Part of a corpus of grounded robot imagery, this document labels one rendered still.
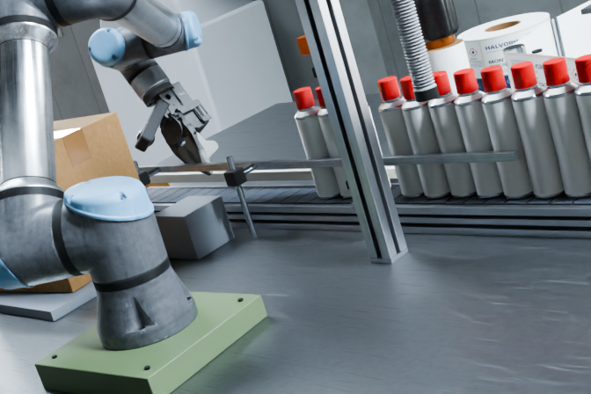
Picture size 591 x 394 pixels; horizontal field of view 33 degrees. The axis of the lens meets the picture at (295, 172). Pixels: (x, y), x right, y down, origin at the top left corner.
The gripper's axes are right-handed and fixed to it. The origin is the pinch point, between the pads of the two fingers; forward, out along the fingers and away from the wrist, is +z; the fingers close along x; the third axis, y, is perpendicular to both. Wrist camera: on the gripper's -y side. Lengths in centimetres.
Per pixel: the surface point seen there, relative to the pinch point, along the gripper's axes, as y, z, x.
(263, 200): -2.5, 13.7, -12.8
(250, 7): 215, -105, 174
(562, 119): -2, 37, -77
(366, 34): 236, -57, 143
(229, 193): 0.8, 6.9, -1.0
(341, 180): -2.1, 21.4, -33.3
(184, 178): 3.6, -3.7, 12.2
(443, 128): -2, 27, -59
